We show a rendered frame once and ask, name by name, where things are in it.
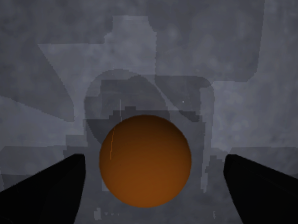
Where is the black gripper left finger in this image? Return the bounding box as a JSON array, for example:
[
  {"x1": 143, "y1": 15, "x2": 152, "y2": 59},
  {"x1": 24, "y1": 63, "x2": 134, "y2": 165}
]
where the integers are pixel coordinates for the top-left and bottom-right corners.
[{"x1": 0, "y1": 153, "x2": 86, "y2": 224}]

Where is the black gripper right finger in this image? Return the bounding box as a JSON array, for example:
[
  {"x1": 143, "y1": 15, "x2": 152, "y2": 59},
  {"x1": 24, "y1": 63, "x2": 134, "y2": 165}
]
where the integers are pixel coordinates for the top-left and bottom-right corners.
[{"x1": 223, "y1": 153, "x2": 298, "y2": 224}]

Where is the orange ball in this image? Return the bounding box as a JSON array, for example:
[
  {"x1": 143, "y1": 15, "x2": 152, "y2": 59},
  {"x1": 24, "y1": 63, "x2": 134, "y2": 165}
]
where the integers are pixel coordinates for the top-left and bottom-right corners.
[{"x1": 98, "y1": 115, "x2": 192, "y2": 208}]

